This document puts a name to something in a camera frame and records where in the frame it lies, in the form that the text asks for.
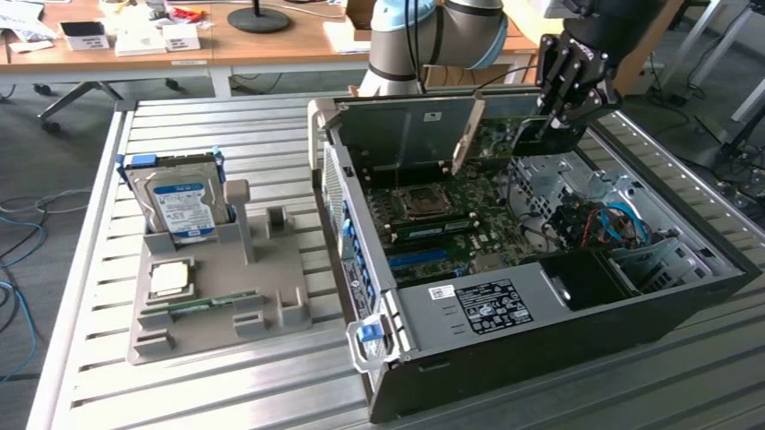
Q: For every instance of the green RAM stick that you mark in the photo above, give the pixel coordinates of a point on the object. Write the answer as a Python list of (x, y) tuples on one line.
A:
[(430, 230), (196, 304)]

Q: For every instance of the green motherboard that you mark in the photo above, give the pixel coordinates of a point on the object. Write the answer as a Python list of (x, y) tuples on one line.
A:
[(483, 224)]

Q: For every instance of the black open PC case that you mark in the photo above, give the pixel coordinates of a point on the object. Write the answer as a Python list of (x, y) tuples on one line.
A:
[(538, 358)]

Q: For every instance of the blue case latch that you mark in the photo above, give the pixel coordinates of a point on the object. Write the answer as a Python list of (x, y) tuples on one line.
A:
[(367, 333)]

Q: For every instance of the red item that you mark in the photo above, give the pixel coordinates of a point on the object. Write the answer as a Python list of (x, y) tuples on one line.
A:
[(188, 14)]

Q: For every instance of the CPU socket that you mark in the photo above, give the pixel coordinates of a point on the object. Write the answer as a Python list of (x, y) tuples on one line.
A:
[(424, 201)]

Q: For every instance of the hard disk with blue carrier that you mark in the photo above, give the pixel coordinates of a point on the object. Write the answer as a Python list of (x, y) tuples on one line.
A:
[(179, 201)]

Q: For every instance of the blue expansion slot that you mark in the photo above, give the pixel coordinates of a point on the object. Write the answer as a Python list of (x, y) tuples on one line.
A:
[(418, 259)]

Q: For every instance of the black round lamp base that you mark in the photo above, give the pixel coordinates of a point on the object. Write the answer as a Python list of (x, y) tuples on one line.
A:
[(256, 20)]

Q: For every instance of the white desk leg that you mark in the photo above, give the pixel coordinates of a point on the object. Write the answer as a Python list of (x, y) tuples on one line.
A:
[(695, 42)]

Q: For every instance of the wooden desk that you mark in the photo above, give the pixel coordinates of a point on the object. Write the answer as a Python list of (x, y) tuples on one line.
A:
[(89, 60)]

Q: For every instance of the perforated metal drive cage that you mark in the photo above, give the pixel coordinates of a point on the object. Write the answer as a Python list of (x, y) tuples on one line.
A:
[(538, 179)]

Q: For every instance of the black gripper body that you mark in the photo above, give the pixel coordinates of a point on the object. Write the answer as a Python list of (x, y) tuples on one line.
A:
[(621, 27)]

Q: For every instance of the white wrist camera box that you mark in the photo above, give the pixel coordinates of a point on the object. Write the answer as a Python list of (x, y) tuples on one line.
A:
[(562, 8)]

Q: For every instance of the white paper stack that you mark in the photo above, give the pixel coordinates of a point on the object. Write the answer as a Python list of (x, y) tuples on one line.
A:
[(343, 38)]

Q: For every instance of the white box black inside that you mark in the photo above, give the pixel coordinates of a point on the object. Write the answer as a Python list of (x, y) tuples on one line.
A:
[(89, 42)]

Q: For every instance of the white card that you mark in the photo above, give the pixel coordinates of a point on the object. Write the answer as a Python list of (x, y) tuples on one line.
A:
[(32, 46)]

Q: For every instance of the wheeled chair base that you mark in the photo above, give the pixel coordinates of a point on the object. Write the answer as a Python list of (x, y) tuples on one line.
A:
[(68, 99)]

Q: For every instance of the grey chipset heatsink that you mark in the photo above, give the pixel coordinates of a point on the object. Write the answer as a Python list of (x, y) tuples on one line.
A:
[(491, 265)]

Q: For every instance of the flat white box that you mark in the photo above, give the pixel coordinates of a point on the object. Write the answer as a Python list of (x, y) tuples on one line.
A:
[(140, 45)]

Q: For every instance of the silver CPU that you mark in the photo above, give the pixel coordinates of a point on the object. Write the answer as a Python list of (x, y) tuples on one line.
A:
[(167, 278)]

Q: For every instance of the silver disk bay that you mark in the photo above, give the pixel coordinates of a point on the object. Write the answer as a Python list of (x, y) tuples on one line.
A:
[(669, 264)]

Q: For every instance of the grey parts rack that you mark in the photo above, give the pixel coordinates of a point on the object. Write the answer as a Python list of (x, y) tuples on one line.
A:
[(208, 269)]

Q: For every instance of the grey power supply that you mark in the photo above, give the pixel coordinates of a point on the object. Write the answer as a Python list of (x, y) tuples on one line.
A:
[(430, 322)]

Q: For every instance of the low-profile graphics card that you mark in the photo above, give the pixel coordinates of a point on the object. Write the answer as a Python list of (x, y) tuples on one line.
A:
[(495, 134)]

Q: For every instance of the black power connector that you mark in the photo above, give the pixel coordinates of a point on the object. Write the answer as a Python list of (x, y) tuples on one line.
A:
[(567, 224)]

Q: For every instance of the small white box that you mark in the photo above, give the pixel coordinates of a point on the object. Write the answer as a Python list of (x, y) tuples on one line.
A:
[(179, 42)]

